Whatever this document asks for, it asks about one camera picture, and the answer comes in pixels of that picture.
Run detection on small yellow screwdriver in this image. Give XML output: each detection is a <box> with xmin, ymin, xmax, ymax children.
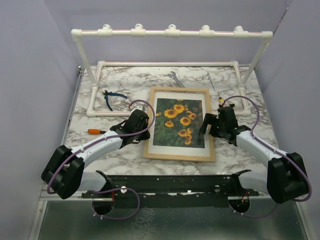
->
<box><xmin>218</xmin><ymin>93</ymin><xmax>224</xmax><ymax>105</ymax></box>

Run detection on wooden picture frame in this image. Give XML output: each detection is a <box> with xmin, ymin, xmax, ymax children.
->
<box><xmin>143</xmin><ymin>86</ymin><xmax>215</xmax><ymax>162</ymax></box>

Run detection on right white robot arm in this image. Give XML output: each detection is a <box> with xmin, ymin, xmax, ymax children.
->
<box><xmin>199</xmin><ymin>106</ymin><xmax>311</xmax><ymax>204</ymax></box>

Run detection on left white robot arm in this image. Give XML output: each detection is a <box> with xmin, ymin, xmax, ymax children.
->
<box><xmin>41</xmin><ymin>109</ymin><xmax>150</xmax><ymax>200</ymax></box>

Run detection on sunflower photo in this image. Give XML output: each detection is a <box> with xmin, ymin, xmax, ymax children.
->
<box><xmin>152</xmin><ymin>98</ymin><xmax>205</xmax><ymax>149</ymax></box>

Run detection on white PVC pipe rack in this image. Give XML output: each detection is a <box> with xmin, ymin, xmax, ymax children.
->
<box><xmin>71</xmin><ymin>23</ymin><xmax>274</xmax><ymax>117</ymax></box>

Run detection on large grey wrench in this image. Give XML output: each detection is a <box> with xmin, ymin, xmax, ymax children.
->
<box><xmin>167</xmin><ymin>71</ymin><xmax>185</xmax><ymax>88</ymax></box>

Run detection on orange handled screwdriver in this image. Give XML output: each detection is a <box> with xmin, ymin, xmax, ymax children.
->
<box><xmin>87</xmin><ymin>128</ymin><xmax>106</xmax><ymax>135</ymax></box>

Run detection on blue handled pliers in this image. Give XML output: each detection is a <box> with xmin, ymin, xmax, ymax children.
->
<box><xmin>102</xmin><ymin>90</ymin><xmax>128</xmax><ymax>112</ymax></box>

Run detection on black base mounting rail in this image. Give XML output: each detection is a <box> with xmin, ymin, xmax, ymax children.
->
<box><xmin>89</xmin><ymin>174</ymin><xmax>258</xmax><ymax>209</ymax></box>

